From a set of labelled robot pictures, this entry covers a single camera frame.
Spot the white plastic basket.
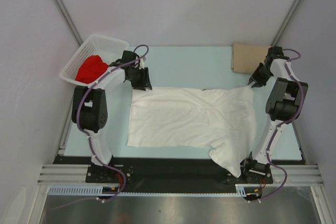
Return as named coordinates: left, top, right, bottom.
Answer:
left=59, top=34, right=129, bottom=86

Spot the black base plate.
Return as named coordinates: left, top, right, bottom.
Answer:
left=53, top=156, right=273, bottom=194

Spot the red t shirt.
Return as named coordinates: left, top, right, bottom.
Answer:
left=75, top=55, right=108, bottom=84

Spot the aluminium frame post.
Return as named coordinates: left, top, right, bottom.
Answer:
left=271, top=0, right=303, bottom=46
left=52, top=0, right=83, bottom=46

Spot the left aluminium frame post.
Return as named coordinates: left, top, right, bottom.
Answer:
left=52, top=0, right=83, bottom=46

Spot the right aluminium frame post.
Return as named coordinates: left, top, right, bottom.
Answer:
left=271, top=0, right=303, bottom=46

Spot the aluminium front rail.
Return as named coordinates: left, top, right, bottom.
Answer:
left=38, top=165, right=324, bottom=187

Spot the white slotted cable duct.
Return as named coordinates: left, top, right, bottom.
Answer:
left=48, top=185, right=260, bottom=197

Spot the folded tan t shirt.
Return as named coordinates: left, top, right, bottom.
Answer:
left=231, top=42, right=270, bottom=74

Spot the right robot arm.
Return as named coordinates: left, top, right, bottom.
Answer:
left=241, top=46, right=308, bottom=184

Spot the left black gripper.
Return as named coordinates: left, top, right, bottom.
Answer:
left=127, top=67, right=152, bottom=91

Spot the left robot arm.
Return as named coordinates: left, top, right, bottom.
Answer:
left=71, top=50, right=152, bottom=182

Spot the white t shirt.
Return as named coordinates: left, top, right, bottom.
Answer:
left=128, top=87, right=257, bottom=177

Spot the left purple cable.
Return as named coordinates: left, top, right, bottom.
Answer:
left=48, top=45, right=150, bottom=210

